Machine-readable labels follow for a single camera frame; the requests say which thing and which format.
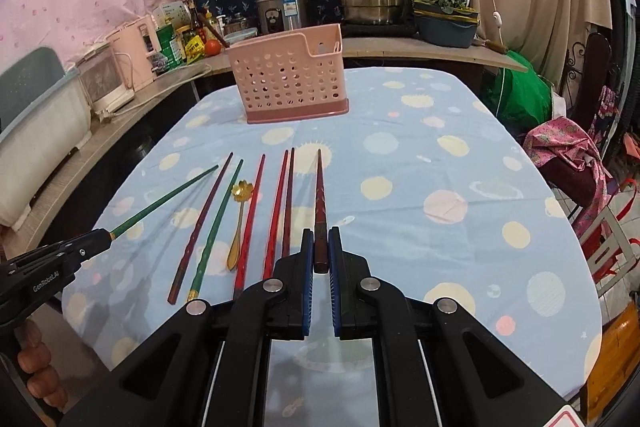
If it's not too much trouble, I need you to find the white carton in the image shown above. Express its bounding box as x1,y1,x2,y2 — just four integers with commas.
151,1,190,30

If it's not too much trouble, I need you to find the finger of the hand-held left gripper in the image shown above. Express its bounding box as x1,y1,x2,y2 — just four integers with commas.
30,229,112,261
55,238,112,273

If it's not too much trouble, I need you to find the blue basin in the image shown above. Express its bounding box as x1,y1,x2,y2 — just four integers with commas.
414,4,481,48

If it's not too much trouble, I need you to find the dark wooden chair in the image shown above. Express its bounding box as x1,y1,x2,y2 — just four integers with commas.
565,32,613,132

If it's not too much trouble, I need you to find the gold flower spoon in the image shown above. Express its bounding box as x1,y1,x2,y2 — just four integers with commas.
226,179,254,271

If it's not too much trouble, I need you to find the white glass kettle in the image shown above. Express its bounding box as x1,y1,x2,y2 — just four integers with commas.
75,42,136,115

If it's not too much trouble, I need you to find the white storage box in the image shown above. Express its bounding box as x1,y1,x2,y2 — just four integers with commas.
0,47,93,228

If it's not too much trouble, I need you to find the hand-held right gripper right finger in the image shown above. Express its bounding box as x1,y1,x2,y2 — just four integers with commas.
327,227,577,427

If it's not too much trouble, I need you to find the red chopstick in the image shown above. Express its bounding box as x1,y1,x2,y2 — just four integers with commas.
261,150,290,283
232,154,266,301

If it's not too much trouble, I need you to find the grey wooden side counter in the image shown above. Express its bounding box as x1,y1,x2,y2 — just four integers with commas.
2,57,213,258

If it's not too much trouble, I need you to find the steel rice cooker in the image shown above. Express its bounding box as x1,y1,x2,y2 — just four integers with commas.
256,0,313,35

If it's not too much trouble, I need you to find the small steel pot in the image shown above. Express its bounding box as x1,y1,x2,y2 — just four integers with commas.
223,13,251,36

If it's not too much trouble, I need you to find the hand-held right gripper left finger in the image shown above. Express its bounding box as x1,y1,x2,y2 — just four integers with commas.
57,228,316,427

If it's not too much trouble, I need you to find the green can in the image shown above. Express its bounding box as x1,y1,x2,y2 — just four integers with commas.
156,24,183,70

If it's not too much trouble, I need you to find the person's left hand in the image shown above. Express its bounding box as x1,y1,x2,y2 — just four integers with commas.
17,319,68,413

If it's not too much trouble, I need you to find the pink floral cloth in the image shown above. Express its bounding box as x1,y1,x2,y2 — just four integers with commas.
522,117,608,228

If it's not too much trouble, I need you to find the green chopstick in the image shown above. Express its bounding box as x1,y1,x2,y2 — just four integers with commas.
187,159,244,304
110,166,220,240

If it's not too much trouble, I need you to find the green bag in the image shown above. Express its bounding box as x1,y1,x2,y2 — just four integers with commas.
482,49,553,130

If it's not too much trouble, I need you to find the black induction cooker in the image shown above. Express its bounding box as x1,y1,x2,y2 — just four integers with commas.
341,19,421,40

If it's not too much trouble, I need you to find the pink perforated utensil basket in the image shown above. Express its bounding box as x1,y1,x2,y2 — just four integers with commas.
226,24,351,125

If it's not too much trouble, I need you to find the dark brown chopstick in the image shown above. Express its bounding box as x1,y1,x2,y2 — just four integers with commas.
281,148,296,259

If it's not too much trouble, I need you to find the plywood countertop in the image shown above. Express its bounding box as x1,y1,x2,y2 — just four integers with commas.
202,37,531,72

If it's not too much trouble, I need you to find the maroon chopstick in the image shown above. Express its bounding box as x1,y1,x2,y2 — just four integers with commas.
167,152,235,306

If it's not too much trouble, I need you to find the yellow oil bottle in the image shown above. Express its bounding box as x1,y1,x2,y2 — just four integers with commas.
200,7,218,42

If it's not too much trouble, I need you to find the pink electric kettle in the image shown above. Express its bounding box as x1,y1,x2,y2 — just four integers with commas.
106,14,162,92

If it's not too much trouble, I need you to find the dark red-brown chopstick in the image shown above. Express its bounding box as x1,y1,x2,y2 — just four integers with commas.
313,149,329,274

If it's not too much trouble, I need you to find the blue planet-print tablecloth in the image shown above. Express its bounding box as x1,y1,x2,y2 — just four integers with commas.
60,68,603,408

